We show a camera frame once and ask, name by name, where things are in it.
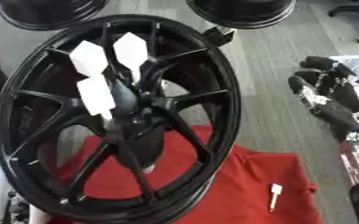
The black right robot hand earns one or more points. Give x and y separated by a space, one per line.
338 112

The black spoked wheel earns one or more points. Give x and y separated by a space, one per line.
208 87

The black round wheel rim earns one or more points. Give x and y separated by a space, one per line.
44 14
244 13

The black wheel stand bracket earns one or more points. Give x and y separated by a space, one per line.
219 35

